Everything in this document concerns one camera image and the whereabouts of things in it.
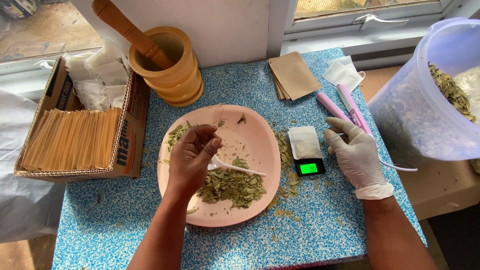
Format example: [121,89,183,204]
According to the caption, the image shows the white filled tea bag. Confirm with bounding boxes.
[287,125,323,161]

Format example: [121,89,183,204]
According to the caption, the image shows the white window handle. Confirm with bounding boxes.
[352,14,409,31]

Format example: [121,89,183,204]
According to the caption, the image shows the translucent plastic bucket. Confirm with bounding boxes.
[367,17,480,168]

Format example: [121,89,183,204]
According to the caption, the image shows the small black digital scale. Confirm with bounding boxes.
[288,126,326,177]

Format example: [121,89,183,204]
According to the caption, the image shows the colourful printed bag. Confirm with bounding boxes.
[0,0,38,20]

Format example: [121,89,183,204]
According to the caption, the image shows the pink plastic plate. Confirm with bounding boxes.
[157,104,282,228]

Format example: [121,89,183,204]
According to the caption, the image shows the white plastic spoon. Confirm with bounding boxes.
[207,155,267,177]

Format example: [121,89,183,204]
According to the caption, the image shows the scattered dried leaf crumbs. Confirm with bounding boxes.
[262,120,344,241]

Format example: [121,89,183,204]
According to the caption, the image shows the printed cardboard box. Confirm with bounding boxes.
[13,55,151,183]

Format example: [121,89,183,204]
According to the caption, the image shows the white window frame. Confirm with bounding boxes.
[279,0,480,57]

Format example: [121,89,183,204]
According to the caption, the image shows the person's right hand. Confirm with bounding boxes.
[323,117,395,200]

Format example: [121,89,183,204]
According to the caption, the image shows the white sealer cable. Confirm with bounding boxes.
[376,144,418,173]

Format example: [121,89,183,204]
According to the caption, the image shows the pink heat sealer tongs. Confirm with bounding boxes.
[317,83,376,140]

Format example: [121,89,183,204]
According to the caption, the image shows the white empty tea bag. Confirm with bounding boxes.
[321,60,366,94]
[327,55,355,69]

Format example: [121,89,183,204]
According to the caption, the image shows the white woven plastic sack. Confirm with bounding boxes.
[0,88,67,244]

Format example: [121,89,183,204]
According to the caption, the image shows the dried leaves in bucket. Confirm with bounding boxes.
[427,63,480,123]

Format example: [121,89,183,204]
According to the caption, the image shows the wooden mortar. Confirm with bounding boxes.
[128,26,205,108]

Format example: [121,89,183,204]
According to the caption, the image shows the person's left hand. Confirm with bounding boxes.
[167,124,224,196]

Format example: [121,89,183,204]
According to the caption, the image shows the heap of dried green leaves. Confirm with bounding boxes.
[163,114,268,217]

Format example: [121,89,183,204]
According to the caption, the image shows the wooden pestle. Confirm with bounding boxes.
[91,0,175,71]

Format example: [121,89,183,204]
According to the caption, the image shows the row of brown paper packets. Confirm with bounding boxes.
[20,107,122,172]

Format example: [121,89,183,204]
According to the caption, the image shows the pile of white tea bags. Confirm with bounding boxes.
[63,40,131,110]

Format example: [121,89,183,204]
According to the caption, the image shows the stack of brown paper envelopes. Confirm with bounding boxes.
[268,51,322,101]

